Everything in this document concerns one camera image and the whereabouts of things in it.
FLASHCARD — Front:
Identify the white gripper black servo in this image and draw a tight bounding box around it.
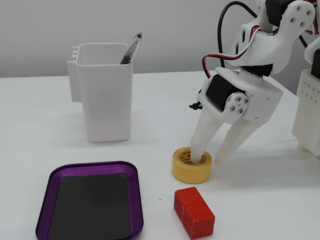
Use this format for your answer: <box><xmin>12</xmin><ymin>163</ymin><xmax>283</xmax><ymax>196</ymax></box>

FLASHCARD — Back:
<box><xmin>190</xmin><ymin>66</ymin><xmax>284</xmax><ymax>165</ymax></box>

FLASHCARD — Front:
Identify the yellow masking tape roll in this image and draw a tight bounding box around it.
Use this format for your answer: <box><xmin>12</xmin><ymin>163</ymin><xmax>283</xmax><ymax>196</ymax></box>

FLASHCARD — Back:
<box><xmin>171</xmin><ymin>146</ymin><xmax>213</xmax><ymax>185</ymax></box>

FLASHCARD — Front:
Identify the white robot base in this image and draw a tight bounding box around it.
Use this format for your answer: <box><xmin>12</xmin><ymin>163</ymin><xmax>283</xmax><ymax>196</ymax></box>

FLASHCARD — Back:
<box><xmin>291</xmin><ymin>37</ymin><xmax>320</xmax><ymax>160</ymax></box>

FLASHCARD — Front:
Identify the red gridded block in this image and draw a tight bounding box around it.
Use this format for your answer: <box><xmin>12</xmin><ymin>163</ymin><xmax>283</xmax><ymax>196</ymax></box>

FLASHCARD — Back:
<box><xmin>173</xmin><ymin>186</ymin><xmax>216</xmax><ymax>240</ymax></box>

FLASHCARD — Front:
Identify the purple metal tray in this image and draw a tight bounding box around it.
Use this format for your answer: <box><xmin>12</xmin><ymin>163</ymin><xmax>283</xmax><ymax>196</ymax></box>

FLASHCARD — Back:
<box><xmin>34</xmin><ymin>160</ymin><xmax>145</xmax><ymax>240</ymax></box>

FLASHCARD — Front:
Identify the white plastic pen holder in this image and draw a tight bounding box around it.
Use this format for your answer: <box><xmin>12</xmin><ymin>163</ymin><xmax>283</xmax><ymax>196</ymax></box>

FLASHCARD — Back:
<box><xmin>66</xmin><ymin>42</ymin><xmax>134</xmax><ymax>143</ymax></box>

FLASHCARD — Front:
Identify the clear black ballpoint pen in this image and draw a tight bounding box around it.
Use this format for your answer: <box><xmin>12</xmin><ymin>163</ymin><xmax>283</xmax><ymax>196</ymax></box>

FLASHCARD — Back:
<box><xmin>119</xmin><ymin>31</ymin><xmax>144</xmax><ymax>65</ymax></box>

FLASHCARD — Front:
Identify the small black cable tie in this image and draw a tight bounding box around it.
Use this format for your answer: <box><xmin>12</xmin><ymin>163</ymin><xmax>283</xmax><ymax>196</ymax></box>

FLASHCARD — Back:
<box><xmin>189</xmin><ymin>89</ymin><xmax>204</xmax><ymax>111</ymax></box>

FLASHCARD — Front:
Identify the red white black servo wire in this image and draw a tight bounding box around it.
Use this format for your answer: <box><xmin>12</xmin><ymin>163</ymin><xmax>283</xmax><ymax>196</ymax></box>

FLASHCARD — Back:
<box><xmin>201</xmin><ymin>24</ymin><xmax>263</xmax><ymax>79</ymax></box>

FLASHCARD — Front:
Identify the black cable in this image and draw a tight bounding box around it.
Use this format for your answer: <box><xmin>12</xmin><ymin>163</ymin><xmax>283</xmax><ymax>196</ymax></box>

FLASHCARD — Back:
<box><xmin>216</xmin><ymin>1</ymin><xmax>258</xmax><ymax>70</ymax></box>

